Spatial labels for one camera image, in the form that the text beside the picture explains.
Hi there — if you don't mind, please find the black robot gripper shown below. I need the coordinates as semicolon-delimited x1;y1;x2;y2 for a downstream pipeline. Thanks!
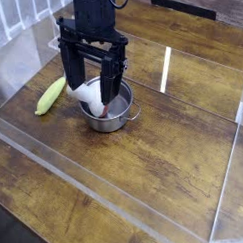
56;0;128;105

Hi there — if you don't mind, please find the white plush mushroom red cap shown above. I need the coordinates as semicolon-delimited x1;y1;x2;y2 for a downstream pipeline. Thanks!
67;80;108;118

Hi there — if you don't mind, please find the small silver metal pot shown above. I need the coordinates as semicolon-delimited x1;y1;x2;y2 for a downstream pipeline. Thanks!
80;80;141;133

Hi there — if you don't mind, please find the black bar on table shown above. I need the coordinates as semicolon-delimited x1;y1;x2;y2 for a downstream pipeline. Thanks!
150;0;217;20

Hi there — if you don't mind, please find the clear acrylic triangular bracket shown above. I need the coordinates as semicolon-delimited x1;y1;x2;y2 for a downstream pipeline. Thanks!
48;36;60;51

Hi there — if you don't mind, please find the yellow-green handled metal spoon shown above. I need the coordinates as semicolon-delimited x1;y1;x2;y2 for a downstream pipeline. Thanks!
35;77;66;116

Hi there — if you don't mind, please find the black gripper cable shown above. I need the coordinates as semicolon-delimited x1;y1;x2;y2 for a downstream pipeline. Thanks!
107;0;132;11

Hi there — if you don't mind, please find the clear acrylic enclosure wall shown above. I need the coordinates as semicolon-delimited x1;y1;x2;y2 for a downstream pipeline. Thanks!
0;1;243;243

